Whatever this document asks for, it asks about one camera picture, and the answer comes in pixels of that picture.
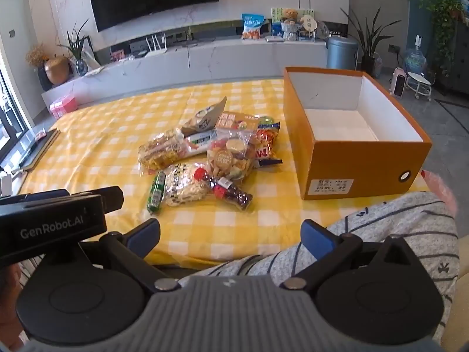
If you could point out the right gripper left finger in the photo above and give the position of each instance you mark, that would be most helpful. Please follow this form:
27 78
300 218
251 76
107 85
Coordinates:
127 251

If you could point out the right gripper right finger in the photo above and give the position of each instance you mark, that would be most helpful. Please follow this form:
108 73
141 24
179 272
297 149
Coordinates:
332 253

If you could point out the green candy roll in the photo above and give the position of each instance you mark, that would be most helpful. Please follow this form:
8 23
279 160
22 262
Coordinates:
156 193

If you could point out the clear popcorn ball bag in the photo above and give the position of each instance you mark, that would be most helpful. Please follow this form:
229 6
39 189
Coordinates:
180 185

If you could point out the waffle biscuit clear bag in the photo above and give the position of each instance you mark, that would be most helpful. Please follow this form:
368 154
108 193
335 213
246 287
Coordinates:
162 151

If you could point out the red cap chocolate bottle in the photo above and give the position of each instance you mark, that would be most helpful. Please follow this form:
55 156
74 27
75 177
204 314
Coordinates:
222 188

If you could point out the orange blue chips bag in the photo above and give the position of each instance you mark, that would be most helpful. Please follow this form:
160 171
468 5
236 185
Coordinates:
264 144

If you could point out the mixed fruit snack bag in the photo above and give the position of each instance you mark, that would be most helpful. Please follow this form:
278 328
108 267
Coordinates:
231 151

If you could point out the beige bread snack bag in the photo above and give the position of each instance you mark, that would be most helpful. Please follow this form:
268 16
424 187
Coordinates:
204 120

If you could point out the white gluten stick packet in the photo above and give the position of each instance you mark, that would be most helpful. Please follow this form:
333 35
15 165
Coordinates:
198 142

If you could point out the person left hand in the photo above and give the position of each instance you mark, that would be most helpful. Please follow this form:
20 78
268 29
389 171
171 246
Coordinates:
10 326

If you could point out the black notebook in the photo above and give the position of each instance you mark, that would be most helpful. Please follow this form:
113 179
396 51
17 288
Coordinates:
36 151

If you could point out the grey striped trouser leg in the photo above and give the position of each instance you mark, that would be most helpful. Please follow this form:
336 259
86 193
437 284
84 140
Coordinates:
421 218

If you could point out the yellow checkered tablecloth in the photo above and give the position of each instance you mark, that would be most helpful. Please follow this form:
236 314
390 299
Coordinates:
97 147

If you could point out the orange cardboard box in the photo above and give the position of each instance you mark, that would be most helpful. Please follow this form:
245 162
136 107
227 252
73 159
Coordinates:
349 137

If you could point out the pink storage box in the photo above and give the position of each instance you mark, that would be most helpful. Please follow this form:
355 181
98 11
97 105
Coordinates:
64 105

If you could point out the green pea snack packet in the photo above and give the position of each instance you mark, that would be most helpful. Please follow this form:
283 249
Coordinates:
266 121

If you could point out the bronze round vase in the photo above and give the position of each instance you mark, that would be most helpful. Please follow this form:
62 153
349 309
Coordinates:
57 70

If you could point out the green plant glass vase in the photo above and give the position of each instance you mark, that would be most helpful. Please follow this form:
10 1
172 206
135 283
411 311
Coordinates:
75 46

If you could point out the pink small heater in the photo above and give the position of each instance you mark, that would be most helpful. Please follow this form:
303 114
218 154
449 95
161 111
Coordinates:
397 84

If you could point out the white small stool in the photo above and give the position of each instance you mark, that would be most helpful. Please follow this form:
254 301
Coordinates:
419 85

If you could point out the grey blue trash bin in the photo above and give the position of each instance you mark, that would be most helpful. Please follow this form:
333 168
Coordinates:
342 53

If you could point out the white marble tv console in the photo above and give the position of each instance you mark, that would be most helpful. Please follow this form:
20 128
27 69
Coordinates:
203 63

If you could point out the white wifi router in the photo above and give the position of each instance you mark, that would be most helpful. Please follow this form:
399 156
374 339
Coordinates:
157 44

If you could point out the blue water jug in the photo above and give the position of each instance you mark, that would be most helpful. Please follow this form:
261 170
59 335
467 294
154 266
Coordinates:
414 59

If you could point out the potted plant by bin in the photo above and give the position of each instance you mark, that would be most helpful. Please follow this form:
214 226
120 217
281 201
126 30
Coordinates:
369 36

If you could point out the brown teddy bear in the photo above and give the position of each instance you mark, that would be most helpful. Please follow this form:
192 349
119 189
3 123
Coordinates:
289 24

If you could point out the blue snack bag on console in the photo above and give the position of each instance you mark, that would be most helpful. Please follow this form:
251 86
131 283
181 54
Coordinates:
252 24

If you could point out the hanging green vine plant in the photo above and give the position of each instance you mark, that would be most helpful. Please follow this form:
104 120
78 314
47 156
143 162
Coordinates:
444 17

